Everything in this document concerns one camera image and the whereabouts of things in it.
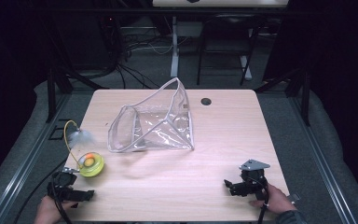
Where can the orange ball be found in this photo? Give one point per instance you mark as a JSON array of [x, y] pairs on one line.
[[89, 155]]

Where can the black stool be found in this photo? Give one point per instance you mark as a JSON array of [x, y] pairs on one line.
[[230, 21]]

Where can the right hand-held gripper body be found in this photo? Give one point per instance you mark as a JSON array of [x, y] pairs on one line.
[[254, 179]]

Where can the aluminium rail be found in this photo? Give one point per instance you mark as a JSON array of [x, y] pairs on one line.
[[323, 161], [28, 161]]

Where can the black metal stand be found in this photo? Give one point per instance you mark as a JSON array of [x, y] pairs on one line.
[[304, 93], [52, 93]]

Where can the person's right hand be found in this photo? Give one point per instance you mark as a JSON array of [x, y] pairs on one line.
[[278, 199]]

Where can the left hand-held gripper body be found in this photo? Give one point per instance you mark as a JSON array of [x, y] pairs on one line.
[[61, 183]]

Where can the person's left hand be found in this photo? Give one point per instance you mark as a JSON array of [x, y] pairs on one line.
[[47, 211]]

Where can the white desk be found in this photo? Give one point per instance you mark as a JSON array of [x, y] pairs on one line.
[[175, 46]]

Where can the clear plastic zip bag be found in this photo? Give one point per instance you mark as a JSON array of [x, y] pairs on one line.
[[155, 124]]

